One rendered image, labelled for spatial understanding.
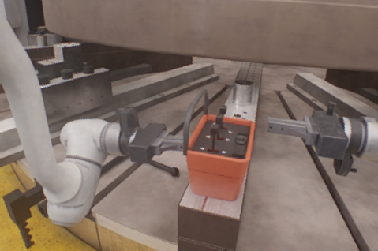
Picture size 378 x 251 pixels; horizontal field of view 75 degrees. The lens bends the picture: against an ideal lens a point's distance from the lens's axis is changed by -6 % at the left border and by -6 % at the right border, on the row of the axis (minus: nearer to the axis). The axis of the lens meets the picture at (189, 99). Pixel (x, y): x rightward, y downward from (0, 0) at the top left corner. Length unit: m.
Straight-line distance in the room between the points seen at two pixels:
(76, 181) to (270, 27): 0.90
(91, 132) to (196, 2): 0.72
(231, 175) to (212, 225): 0.12
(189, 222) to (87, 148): 0.32
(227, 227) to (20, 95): 0.49
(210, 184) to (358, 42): 0.90
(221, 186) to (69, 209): 0.37
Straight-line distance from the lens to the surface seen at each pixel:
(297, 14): 1.15
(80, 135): 0.75
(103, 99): 1.70
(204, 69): 2.59
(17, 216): 1.37
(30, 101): 0.54
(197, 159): 0.56
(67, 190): 0.68
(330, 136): 0.55
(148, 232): 1.06
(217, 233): 0.63
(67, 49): 1.66
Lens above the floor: 1.11
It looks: 22 degrees down
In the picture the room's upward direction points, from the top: 1 degrees clockwise
